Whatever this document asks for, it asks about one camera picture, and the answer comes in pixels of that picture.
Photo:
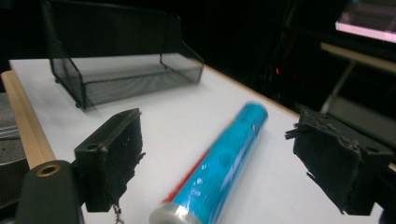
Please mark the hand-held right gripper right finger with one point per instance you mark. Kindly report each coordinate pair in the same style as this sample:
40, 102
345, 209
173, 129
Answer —
336, 161

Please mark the computer monitor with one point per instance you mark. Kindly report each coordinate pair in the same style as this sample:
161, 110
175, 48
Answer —
367, 20

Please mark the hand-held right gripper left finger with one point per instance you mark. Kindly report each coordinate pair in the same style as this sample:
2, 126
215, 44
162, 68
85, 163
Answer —
109, 158

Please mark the blue toothpaste tube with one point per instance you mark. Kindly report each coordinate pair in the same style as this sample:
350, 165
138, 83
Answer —
214, 168

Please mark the metal stand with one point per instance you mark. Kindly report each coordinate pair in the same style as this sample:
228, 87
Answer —
358, 87

